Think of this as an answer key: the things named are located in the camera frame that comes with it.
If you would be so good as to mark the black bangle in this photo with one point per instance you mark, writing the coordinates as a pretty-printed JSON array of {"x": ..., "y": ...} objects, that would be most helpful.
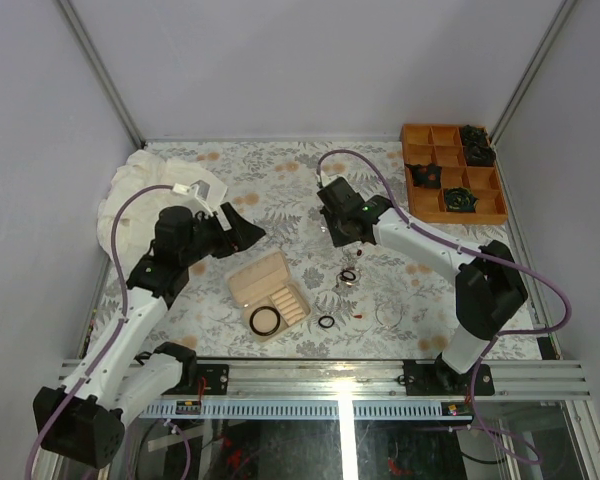
[{"x": 265, "y": 321}]

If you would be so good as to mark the black flower green swirls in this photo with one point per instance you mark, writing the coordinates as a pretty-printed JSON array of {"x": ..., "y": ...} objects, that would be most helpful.
[{"x": 459, "y": 200}]

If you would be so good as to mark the black fabric flower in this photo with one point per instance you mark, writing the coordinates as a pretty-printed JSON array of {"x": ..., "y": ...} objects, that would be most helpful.
[
  {"x": 473, "y": 134},
  {"x": 479, "y": 155}
]

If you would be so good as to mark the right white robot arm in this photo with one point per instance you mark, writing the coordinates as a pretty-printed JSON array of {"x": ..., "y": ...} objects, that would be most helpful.
[{"x": 487, "y": 293}]

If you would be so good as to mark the floral patterned tablecloth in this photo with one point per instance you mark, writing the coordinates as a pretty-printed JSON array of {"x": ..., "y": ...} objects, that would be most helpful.
[{"x": 408, "y": 310}]

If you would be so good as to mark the beige jewelry box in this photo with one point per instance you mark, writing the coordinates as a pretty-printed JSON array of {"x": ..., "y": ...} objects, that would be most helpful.
[{"x": 267, "y": 281}]

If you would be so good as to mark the orange wooden divided tray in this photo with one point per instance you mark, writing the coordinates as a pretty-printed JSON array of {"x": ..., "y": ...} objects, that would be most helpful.
[{"x": 441, "y": 144}]

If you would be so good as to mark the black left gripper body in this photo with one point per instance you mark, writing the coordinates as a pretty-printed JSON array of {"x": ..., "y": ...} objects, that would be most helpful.
[{"x": 212, "y": 240}]

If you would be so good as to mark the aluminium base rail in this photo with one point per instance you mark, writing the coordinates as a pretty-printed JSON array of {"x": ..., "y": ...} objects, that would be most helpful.
[{"x": 265, "y": 389}]

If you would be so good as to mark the white crumpled cloth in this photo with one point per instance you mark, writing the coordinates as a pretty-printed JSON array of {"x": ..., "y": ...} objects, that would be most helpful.
[{"x": 139, "y": 191}]

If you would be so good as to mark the black flower orange dots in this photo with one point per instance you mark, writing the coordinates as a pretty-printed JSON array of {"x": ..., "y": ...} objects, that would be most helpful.
[{"x": 425, "y": 176}]

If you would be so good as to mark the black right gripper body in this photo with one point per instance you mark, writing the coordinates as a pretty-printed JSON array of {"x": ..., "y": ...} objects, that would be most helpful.
[{"x": 335, "y": 224}]

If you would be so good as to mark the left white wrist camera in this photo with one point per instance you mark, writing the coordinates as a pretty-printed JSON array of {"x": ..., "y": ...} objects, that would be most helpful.
[{"x": 201, "y": 196}]

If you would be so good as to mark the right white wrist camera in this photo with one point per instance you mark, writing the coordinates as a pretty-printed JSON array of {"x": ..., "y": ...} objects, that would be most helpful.
[{"x": 324, "y": 179}]

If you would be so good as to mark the black fabric flower top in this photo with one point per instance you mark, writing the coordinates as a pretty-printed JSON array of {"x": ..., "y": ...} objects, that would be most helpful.
[{"x": 473, "y": 134}]

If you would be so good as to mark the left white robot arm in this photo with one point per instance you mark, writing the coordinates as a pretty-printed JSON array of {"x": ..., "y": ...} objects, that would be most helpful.
[{"x": 85, "y": 418}]

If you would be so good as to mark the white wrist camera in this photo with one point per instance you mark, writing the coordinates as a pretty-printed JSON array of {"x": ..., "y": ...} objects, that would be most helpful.
[
  {"x": 324, "y": 179},
  {"x": 201, "y": 196}
]

